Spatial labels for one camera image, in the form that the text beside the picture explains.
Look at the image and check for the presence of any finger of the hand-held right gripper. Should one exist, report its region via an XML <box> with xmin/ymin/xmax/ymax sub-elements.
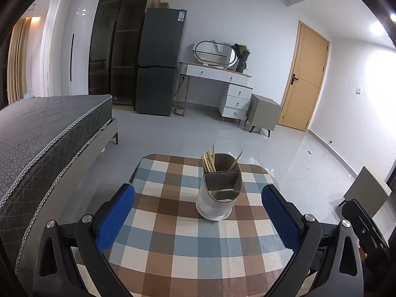
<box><xmin>342</xmin><ymin>203</ymin><xmax>383</xmax><ymax>255</ymax></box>
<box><xmin>352</xmin><ymin>199</ymin><xmax>390</xmax><ymax>251</ymax></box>

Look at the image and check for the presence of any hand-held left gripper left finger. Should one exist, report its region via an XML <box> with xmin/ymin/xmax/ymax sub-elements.
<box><xmin>32</xmin><ymin>183</ymin><xmax>136</xmax><ymax>297</ymax></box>

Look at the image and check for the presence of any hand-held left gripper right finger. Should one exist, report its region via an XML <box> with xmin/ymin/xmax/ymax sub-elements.
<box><xmin>262</xmin><ymin>184</ymin><xmax>364</xmax><ymax>297</ymax></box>

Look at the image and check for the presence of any white and grey utensil holder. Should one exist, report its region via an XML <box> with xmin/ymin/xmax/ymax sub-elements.
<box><xmin>196</xmin><ymin>153</ymin><xmax>242</xmax><ymax>222</ymax></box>

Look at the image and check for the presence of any wooden chopstick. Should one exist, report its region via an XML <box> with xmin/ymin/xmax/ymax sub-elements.
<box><xmin>228</xmin><ymin>151</ymin><xmax>244</xmax><ymax>171</ymax></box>

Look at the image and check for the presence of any bunch of wooden chopsticks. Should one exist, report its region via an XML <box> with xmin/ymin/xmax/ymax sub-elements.
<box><xmin>200</xmin><ymin>144</ymin><xmax>217</xmax><ymax>173</ymax></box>

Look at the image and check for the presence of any grey chair with black legs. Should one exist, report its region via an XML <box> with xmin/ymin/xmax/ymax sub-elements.
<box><xmin>339</xmin><ymin>166</ymin><xmax>392</xmax><ymax>217</ymax></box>

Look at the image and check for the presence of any clear plastic bag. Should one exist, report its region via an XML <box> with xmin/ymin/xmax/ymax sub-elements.
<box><xmin>244</xmin><ymin>156</ymin><xmax>276</xmax><ymax>189</ymax></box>

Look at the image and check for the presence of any checkered tablecloth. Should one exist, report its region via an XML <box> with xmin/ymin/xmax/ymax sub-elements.
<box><xmin>105</xmin><ymin>154</ymin><xmax>296</xmax><ymax>297</ymax></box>

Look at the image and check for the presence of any grey nightstand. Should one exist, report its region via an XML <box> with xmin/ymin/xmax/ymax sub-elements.
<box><xmin>244</xmin><ymin>94</ymin><xmax>283</xmax><ymax>137</ymax></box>

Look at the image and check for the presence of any grey quilted mattress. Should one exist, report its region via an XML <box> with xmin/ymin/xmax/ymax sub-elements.
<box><xmin>0</xmin><ymin>95</ymin><xmax>112</xmax><ymax>267</ymax></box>

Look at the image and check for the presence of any white vanity desk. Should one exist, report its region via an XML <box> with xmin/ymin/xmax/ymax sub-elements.
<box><xmin>173</xmin><ymin>62</ymin><xmax>252</xmax><ymax>126</ymax></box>

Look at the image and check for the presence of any wooden door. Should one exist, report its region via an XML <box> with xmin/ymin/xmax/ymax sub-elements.
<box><xmin>277</xmin><ymin>20</ymin><xmax>330</xmax><ymax>132</ymax></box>

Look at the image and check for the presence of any dark glass wardrobe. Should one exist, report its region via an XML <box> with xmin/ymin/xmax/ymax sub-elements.
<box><xmin>88</xmin><ymin>0</ymin><xmax>155</xmax><ymax>112</ymax></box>

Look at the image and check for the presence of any dark grey refrigerator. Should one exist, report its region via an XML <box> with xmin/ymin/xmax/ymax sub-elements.
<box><xmin>134</xmin><ymin>8</ymin><xmax>188</xmax><ymax>117</ymax></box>

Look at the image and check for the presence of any white wardrobe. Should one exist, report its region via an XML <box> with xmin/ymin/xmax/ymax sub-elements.
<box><xmin>40</xmin><ymin>0</ymin><xmax>102</xmax><ymax>98</ymax></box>

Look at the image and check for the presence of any oval vanity mirror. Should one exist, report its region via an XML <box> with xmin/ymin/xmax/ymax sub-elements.
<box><xmin>193</xmin><ymin>40</ymin><xmax>237</xmax><ymax>70</ymax></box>

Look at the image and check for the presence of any beige curtain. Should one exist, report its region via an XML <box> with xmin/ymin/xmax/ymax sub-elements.
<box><xmin>7</xmin><ymin>17</ymin><xmax>34</xmax><ymax>106</ymax></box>

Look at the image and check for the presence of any grey bed frame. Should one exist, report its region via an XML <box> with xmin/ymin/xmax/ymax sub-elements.
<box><xmin>14</xmin><ymin>118</ymin><xmax>120</xmax><ymax>273</ymax></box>

